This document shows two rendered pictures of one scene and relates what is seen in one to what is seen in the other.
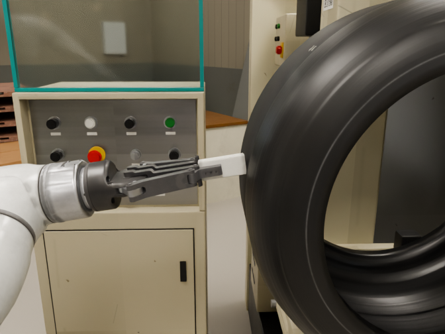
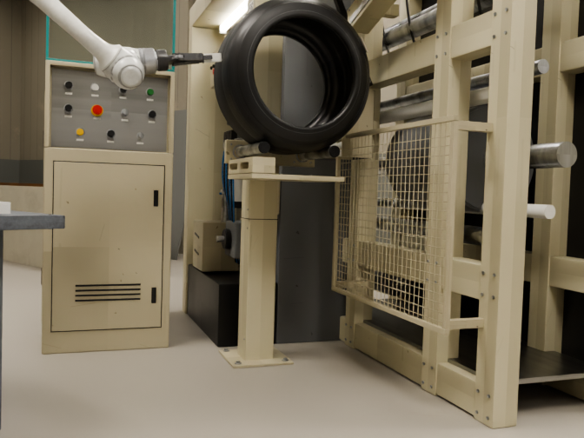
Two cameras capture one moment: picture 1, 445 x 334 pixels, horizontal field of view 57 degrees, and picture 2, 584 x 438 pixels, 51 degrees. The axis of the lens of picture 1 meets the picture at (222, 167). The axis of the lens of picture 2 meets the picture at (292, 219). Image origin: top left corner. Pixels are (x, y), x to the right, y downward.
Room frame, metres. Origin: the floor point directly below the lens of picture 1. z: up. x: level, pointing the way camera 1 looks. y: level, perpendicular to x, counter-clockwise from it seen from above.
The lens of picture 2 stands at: (-1.66, 0.42, 0.74)
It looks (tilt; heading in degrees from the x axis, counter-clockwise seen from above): 3 degrees down; 342
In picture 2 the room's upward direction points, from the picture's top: 2 degrees clockwise
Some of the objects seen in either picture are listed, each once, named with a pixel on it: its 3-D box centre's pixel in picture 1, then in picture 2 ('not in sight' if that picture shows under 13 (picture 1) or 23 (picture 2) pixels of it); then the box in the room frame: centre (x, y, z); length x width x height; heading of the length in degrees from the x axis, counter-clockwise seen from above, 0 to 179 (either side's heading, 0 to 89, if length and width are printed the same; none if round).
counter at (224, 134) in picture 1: (166, 142); (64, 223); (4.54, 0.63, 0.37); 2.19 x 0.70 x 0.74; 32
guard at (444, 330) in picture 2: not in sight; (383, 218); (0.47, -0.66, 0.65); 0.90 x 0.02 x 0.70; 2
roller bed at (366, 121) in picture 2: not in sight; (348, 125); (0.92, -0.69, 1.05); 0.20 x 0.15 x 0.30; 2
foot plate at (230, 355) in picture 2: not in sight; (255, 355); (0.95, -0.29, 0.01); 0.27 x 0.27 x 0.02; 2
